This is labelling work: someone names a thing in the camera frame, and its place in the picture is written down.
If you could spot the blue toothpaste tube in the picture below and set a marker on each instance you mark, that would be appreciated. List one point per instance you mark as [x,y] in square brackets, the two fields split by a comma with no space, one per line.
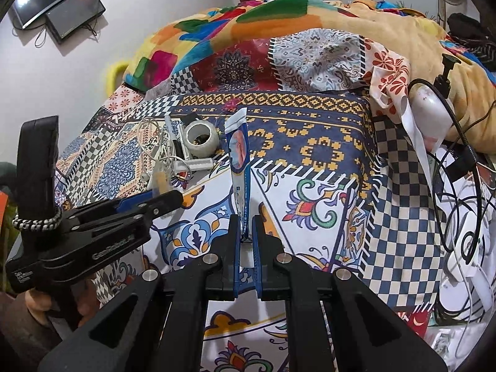
[238,170]

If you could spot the white rectangular stick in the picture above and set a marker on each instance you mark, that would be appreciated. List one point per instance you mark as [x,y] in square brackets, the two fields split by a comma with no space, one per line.
[195,163]

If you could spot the white charger adapter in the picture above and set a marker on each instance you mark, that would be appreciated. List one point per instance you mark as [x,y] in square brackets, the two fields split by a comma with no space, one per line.
[463,248]

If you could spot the patterned pillow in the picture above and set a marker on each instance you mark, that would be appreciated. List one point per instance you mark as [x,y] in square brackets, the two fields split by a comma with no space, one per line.
[302,62]

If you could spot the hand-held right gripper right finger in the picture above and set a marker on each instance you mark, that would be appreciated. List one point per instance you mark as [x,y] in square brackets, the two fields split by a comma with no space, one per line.
[257,263]

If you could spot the white pump bottle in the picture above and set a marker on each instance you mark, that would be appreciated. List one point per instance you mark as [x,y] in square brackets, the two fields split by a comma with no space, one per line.
[428,116]

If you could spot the clear plastic wrapper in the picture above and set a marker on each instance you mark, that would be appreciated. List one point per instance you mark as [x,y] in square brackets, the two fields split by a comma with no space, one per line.
[161,180]

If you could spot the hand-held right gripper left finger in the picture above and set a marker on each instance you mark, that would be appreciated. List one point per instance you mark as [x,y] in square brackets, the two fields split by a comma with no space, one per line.
[236,279]

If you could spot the small black screen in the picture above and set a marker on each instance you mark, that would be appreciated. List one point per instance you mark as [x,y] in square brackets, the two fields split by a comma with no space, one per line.
[75,13]

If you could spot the white tape roll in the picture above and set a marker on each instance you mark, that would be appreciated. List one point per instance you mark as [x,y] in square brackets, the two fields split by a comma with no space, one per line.
[201,139]

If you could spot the person's left hand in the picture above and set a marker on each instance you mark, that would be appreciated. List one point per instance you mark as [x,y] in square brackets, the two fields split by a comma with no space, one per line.
[37,304]

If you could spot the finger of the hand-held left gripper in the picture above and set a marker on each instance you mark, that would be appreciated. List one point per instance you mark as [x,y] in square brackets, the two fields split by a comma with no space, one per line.
[162,203]
[133,202]

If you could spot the colourful fleece blanket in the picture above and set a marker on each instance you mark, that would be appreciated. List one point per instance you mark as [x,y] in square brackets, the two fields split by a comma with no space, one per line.
[271,19]

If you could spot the yellow plastic chair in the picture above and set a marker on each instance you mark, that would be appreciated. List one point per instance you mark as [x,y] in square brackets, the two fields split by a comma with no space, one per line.
[113,75]

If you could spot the dark clothing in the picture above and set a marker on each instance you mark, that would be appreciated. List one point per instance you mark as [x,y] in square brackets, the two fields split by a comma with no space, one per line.
[471,27]

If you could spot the patchwork print bed sheet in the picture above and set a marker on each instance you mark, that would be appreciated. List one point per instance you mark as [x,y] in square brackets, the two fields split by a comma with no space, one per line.
[317,186]

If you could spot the green cloth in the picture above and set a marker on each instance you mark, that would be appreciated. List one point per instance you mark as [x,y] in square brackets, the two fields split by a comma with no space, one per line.
[7,186]

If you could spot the orange floral white cloth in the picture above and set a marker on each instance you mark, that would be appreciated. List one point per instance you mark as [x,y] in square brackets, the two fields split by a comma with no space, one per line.
[389,77]

